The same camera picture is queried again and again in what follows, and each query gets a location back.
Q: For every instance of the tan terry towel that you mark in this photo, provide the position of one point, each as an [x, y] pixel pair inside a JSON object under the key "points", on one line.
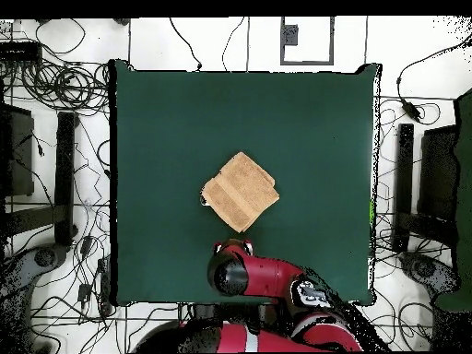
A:
{"points": [[239, 191]]}

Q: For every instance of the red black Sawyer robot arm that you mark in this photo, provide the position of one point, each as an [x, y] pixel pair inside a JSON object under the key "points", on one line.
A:
{"points": [[273, 276]]}

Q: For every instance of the black flat device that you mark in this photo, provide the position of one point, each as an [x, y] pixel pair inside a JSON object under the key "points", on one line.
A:
{"points": [[20, 51]]}

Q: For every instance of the dark green table cloth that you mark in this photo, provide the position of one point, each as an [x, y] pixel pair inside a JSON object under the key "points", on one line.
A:
{"points": [[295, 129]]}

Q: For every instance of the small bright green object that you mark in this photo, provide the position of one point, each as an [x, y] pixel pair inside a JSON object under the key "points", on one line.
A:
{"points": [[371, 214]]}

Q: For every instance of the black stand bar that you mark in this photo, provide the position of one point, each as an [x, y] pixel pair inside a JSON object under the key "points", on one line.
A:
{"points": [[65, 177], [403, 184]]}

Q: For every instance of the grey black tripod base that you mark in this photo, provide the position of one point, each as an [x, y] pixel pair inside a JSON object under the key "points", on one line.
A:
{"points": [[44, 257], [424, 269]]}

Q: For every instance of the grey floor socket box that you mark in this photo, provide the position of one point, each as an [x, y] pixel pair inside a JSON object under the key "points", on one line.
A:
{"points": [[290, 35]]}

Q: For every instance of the black equipment box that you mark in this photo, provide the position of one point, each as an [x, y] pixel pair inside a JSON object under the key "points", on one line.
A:
{"points": [[18, 155], [438, 173]]}

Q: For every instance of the dark green hanging cloth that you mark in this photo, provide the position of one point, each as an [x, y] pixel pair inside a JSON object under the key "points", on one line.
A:
{"points": [[465, 184]]}

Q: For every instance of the grey floor hatch frame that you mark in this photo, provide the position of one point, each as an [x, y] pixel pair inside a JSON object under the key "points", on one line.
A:
{"points": [[331, 40]]}

